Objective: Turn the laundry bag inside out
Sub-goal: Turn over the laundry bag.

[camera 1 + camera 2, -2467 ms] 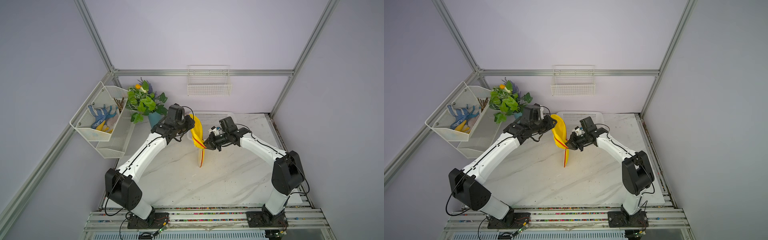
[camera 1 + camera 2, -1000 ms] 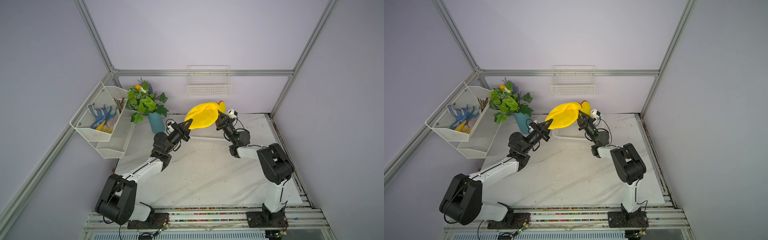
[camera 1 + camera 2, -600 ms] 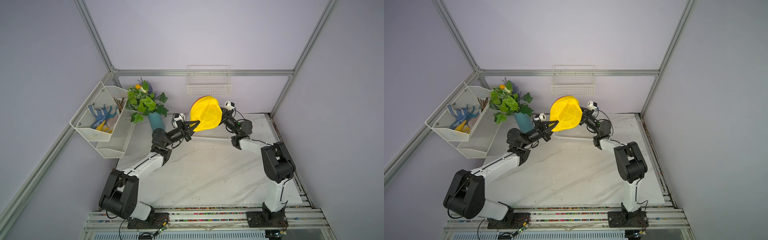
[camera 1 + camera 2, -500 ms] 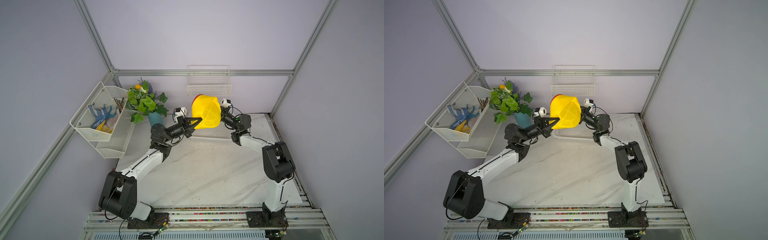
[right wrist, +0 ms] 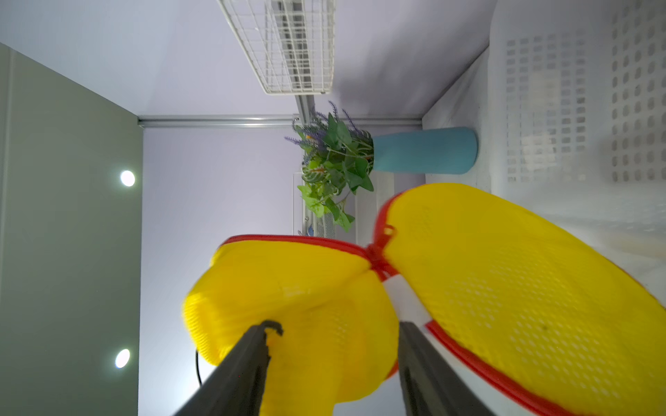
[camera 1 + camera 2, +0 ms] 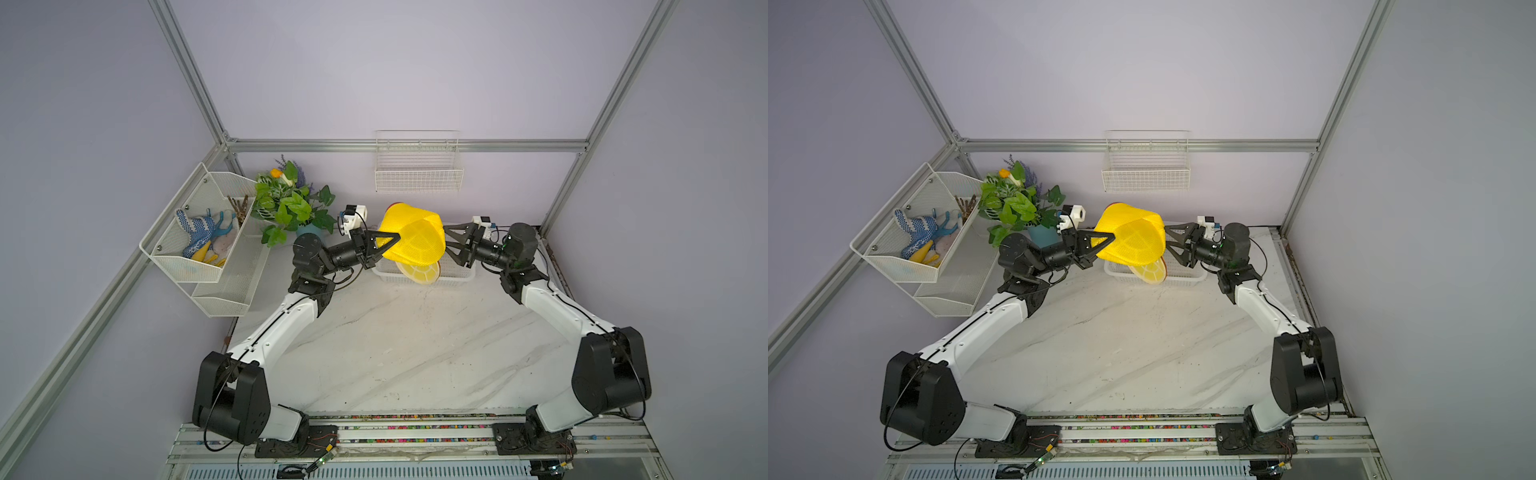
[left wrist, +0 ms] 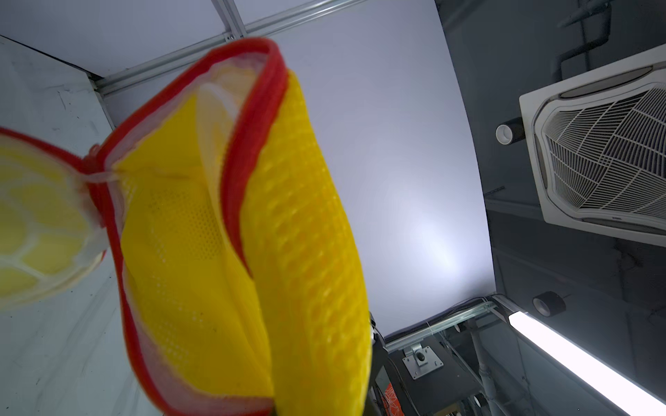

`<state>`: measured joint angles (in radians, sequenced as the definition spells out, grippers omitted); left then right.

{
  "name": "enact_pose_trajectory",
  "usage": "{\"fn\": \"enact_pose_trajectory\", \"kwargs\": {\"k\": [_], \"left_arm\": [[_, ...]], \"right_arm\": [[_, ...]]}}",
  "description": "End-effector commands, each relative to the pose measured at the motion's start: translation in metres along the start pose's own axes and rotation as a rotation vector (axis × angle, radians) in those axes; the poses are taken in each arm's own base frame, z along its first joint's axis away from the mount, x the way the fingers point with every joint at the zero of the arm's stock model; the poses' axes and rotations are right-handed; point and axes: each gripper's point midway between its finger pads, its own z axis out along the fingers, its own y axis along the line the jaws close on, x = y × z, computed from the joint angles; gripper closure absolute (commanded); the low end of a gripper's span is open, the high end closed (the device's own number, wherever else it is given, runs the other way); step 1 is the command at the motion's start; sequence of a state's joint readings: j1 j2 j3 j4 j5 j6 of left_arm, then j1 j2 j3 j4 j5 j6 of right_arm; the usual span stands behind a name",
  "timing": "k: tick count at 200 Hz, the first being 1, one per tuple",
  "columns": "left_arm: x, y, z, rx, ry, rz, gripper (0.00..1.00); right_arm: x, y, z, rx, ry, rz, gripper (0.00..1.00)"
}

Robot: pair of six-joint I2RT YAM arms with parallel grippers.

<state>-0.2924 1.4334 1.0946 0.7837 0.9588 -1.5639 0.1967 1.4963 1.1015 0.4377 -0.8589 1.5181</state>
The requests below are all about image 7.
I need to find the yellow mesh laundry bag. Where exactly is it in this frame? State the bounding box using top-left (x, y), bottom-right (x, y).
top-left (1, 37), bottom-right (372, 415)

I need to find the ceiling air conditioner vent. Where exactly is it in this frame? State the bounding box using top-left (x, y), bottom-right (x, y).
top-left (520, 46), bottom-right (665, 246)

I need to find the ceiling tube light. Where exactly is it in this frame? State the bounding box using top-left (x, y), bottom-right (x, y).
top-left (508, 311), bottom-right (665, 415)

